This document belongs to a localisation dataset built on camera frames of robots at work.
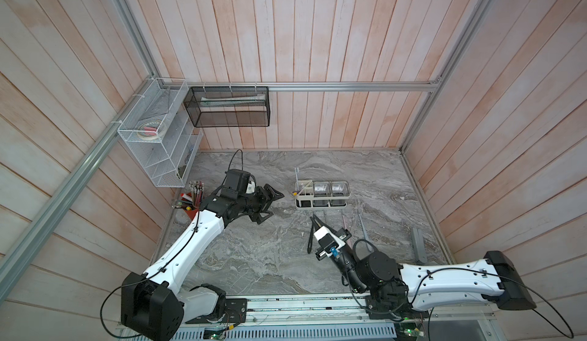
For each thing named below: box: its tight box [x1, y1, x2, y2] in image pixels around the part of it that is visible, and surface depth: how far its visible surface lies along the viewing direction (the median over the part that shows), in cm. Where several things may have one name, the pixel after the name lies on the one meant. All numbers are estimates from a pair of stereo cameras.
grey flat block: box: [411, 227, 428, 264], surface depth 88 cm
